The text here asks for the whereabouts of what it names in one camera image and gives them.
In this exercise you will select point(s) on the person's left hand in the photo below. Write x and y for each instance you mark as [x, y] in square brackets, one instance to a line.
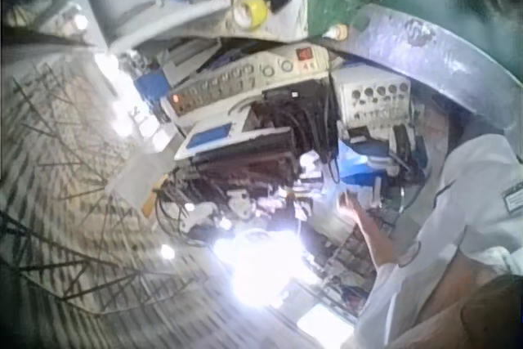
[354, 210]

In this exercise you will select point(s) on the person's left fingers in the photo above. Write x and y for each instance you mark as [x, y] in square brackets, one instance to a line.
[345, 201]

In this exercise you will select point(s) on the blue plastic container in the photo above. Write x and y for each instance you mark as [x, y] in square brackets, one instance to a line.
[359, 165]

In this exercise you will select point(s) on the white instrument with round knobs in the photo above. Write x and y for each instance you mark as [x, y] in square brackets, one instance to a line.
[369, 99]

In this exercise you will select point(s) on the white device with blue panel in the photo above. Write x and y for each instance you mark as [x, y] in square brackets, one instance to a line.
[220, 138]

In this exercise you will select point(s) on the beige instrument with knobs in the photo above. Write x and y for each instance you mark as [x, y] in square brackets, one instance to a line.
[245, 77]

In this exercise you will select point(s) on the small white tape roll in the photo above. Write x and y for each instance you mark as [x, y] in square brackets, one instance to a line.
[337, 32]

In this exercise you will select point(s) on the yellow tape roll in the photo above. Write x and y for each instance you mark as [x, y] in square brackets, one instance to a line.
[253, 13]

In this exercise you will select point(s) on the blue box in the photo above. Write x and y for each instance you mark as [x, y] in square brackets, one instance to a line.
[151, 85]

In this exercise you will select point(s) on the white monitor casing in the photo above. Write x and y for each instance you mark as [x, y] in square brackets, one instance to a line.
[135, 10]

